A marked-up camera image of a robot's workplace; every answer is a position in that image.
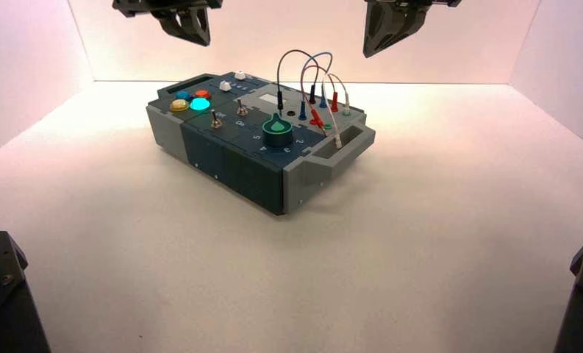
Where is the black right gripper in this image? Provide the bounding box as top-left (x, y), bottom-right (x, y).
top-left (362, 0), bottom-right (462, 59)

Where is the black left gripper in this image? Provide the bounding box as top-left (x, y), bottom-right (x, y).
top-left (112, 0), bottom-right (224, 48)

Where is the green rotary knob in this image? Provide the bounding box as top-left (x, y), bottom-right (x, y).
top-left (262, 113), bottom-right (294, 149)

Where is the grey and blue control box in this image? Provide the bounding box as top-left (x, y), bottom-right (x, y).
top-left (145, 71), bottom-right (376, 216)

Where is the black banana plug cable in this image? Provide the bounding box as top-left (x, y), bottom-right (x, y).
top-left (276, 49), bottom-right (318, 118)

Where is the red banana plug cable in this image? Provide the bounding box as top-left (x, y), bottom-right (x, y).
top-left (299, 65), bottom-right (340, 138)

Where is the blue banana plug cable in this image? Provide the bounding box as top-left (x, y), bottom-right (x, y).
top-left (298, 51), bottom-right (334, 121)

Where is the white banana plug cable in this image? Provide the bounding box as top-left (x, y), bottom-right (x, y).
top-left (320, 73), bottom-right (351, 150)

